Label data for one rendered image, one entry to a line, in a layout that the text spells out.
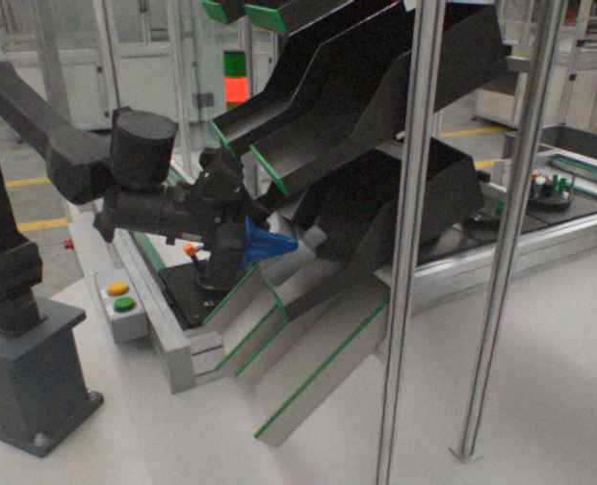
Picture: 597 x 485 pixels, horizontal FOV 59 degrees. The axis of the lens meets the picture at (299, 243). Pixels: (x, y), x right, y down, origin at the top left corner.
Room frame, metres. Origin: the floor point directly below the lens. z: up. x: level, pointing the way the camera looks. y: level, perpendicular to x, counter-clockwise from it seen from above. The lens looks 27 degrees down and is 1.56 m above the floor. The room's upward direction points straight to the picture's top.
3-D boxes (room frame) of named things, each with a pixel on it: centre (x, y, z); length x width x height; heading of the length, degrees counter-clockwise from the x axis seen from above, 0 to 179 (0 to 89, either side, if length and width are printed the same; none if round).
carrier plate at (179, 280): (0.99, 0.16, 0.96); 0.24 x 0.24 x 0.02; 28
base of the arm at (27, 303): (0.71, 0.45, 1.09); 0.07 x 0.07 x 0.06; 66
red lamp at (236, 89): (1.21, 0.14, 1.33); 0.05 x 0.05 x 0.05
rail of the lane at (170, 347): (1.16, 0.42, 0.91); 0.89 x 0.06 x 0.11; 28
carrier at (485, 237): (1.34, -0.50, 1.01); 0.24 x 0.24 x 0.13; 28
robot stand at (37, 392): (0.71, 0.45, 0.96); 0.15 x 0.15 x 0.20; 66
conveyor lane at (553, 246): (1.22, -0.27, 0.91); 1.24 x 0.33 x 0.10; 118
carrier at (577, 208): (1.45, -0.72, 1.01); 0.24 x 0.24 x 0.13; 28
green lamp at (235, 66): (1.21, 0.14, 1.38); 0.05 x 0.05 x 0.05
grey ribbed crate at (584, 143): (2.50, -1.37, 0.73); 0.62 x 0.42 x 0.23; 28
